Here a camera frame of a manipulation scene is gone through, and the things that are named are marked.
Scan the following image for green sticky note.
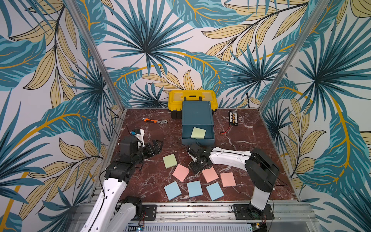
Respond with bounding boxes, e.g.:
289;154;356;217
191;127;206;139
163;154;178;169

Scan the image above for teal yellow drawer cabinet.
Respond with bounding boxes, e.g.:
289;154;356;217
182;101;215;146

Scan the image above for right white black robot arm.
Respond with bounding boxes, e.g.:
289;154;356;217
187;144;280;214

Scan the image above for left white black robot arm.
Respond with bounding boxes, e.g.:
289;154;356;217
81;135;164;232

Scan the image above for pink sticky note middle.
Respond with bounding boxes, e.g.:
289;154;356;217
202;167;219;183

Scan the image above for pink sticky note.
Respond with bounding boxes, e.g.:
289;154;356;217
220;172;236;187
173;164;189;182
202;167;219;183

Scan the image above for pink sticky note left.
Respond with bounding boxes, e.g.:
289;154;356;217
173;164;189;182

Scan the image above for blue sticky note middle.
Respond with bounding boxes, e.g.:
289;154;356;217
187;181;203;197

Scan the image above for blue sticky note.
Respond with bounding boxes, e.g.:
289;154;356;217
206;182;224;201
187;181;203;197
164;181;182;201

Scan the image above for pink sticky note right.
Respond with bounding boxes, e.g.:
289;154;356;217
220;172;236;187

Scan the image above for blue sticky note right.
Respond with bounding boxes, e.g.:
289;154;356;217
206;182;224;201

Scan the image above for blue sticky note left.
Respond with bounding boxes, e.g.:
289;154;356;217
164;181;182;201

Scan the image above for orange adjustable wrench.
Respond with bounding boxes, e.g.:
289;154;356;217
142;118;168;125

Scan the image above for black battery holder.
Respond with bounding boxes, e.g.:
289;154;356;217
229;111;238;126

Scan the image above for yellow black toolbox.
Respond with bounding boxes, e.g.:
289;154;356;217
168;90;218;119

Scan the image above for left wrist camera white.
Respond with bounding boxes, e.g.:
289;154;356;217
130;129;145;148

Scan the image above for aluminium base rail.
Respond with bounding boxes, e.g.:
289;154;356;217
68;201;319;232

